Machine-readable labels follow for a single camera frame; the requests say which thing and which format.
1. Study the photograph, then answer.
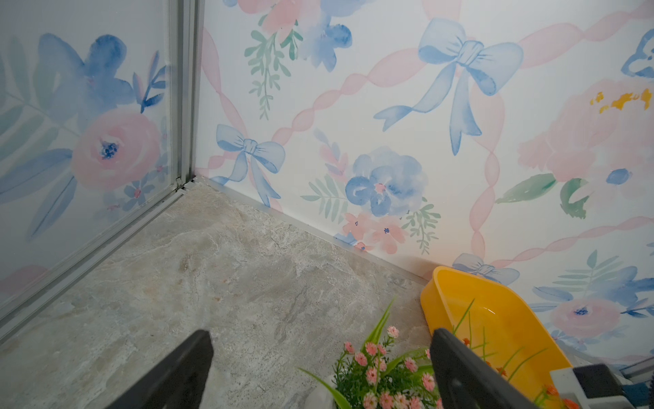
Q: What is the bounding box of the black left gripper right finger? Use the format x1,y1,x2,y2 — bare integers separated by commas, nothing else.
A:
430,328,535,409

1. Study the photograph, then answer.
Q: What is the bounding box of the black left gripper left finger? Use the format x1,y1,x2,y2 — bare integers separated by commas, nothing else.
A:
108,330,214,409

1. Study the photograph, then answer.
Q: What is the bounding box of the yellow plastic storage tray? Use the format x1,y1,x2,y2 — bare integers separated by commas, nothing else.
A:
420,267,572,408

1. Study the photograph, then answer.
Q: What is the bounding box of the pink flower plant back pot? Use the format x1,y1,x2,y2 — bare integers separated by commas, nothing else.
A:
300,306,443,408

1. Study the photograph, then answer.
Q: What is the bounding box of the aluminium left corner post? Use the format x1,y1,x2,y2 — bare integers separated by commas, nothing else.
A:
168,0,205,188

